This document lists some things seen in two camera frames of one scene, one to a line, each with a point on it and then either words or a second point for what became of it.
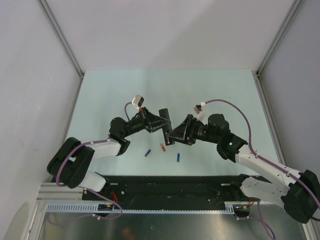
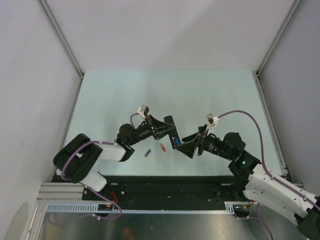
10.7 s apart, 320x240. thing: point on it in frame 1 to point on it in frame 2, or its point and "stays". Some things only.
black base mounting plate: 170,188 stays
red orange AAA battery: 163,147 stays
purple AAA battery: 147,153 stays
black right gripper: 184,132 to 192,142
